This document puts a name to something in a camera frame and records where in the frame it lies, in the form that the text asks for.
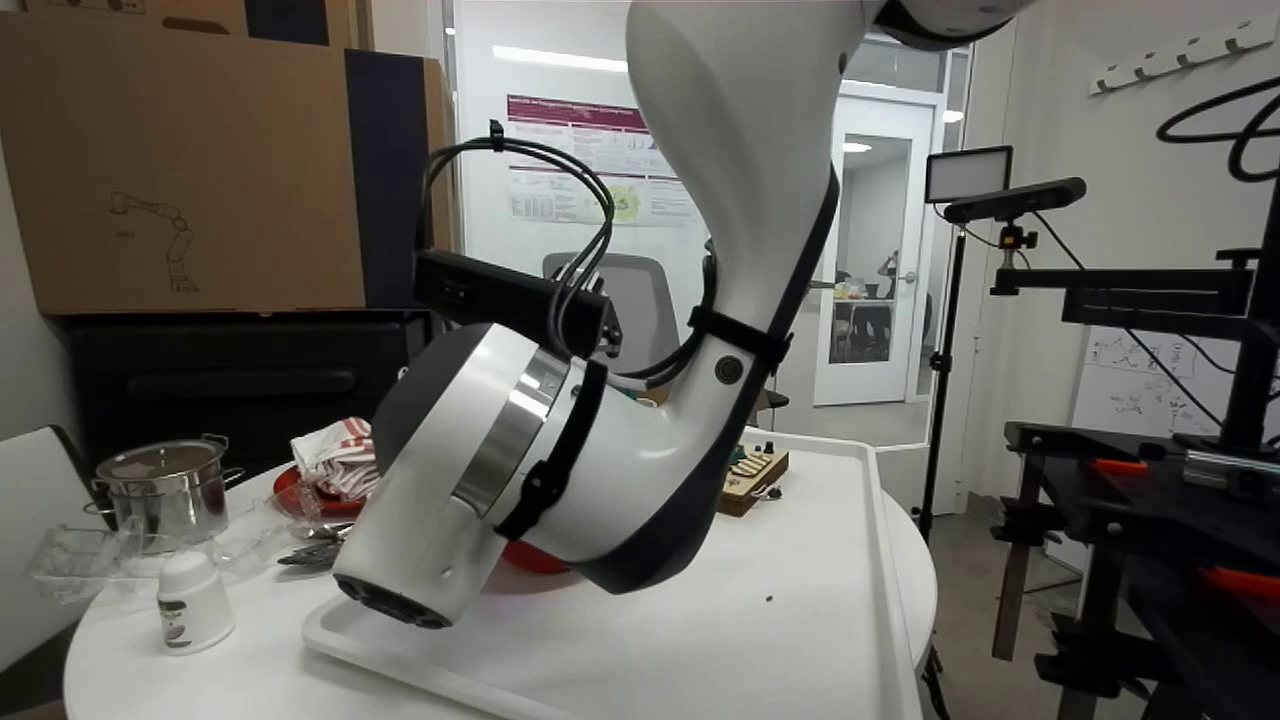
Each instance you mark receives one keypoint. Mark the wooden button board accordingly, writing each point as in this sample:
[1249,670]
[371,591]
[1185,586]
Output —
[756,480]

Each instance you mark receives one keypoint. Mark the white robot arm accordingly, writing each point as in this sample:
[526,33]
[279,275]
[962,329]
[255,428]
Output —
[746,133]

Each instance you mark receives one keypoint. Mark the white glass door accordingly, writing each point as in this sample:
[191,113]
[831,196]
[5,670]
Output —
[875,253]

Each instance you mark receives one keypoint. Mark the white plastic tray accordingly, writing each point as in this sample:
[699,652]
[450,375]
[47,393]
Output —
[746,624]

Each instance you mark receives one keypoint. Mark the black light stand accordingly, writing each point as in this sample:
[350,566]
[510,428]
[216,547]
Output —
[942,375]

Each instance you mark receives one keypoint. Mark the metal utensils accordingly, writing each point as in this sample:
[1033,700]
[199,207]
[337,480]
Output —
[313,547]

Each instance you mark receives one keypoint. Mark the black light panel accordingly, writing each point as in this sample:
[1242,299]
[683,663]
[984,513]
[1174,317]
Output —
[968,174]

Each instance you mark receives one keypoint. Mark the black cabinet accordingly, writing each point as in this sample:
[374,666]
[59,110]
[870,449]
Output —
[241,385]

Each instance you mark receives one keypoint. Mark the small salt shaker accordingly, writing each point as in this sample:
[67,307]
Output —
[199,607]

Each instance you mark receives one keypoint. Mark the large brown cardboard box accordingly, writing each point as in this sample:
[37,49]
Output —
[174,160]

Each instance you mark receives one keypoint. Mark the black perforated workbench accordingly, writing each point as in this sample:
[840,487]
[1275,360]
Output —
[1174,521]

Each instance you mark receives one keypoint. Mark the clear plastic container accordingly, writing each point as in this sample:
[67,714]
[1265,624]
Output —
[82,563]

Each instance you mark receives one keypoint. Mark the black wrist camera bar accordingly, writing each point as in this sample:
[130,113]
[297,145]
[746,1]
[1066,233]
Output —
[505,299]

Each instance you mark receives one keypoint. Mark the wall poster maroon header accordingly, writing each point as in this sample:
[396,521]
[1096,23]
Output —
[584,174]

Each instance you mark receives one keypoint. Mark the black stereo camera on mount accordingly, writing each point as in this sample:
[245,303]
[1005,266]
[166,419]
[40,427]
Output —
[1015,201]

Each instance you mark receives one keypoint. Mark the black camera rig arm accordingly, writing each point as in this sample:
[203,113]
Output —
[1144,286]

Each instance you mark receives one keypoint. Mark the white coat hook rail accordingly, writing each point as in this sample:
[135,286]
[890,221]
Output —
[1185,52]

